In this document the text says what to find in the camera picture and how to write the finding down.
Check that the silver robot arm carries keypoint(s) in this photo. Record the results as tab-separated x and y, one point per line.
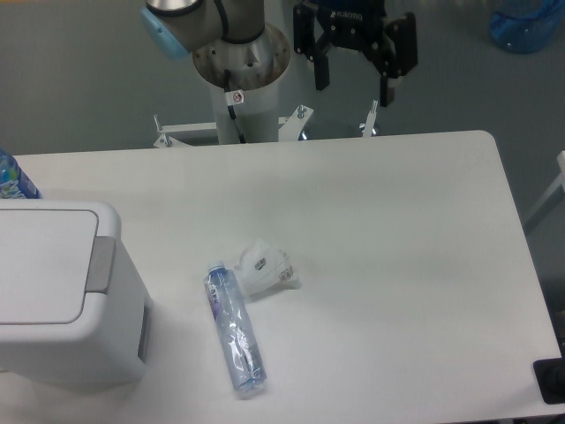
181	27

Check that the clear plastic water bottle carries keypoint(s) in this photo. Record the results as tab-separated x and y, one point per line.
235	332

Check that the white trash can lid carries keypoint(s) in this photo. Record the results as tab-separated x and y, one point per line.
45	257

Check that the white face mask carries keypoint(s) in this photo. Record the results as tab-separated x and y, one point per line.
262	266

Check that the blue water jug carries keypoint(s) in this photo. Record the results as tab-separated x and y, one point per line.
524	27

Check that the white frame at right edge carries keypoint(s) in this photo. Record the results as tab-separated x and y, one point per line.
547	201

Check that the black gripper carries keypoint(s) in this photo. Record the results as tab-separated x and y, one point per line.
392	45

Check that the white trash can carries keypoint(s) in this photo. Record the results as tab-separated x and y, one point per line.
106	343

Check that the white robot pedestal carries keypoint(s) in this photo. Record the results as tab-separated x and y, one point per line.
241	116

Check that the black clamp at table edge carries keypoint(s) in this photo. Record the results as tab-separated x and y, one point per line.
550	376

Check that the blue labelled bottle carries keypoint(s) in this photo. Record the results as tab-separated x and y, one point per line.
15	183

